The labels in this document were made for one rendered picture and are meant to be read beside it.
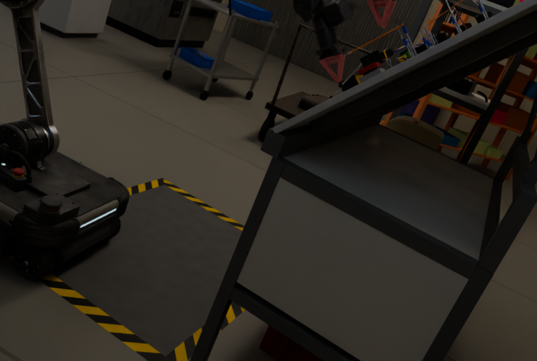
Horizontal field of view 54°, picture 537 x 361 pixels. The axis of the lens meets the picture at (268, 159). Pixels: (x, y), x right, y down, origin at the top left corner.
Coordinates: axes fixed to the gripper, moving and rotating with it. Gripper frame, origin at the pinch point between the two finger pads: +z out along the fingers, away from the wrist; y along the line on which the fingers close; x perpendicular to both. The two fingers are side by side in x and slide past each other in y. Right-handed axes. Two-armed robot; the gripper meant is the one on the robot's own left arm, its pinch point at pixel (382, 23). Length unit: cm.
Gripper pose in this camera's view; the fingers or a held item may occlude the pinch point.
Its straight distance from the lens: 156.7
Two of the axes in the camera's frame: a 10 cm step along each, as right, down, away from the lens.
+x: -9.3, 0.1, 3.7
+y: 3.7, -1.2, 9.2
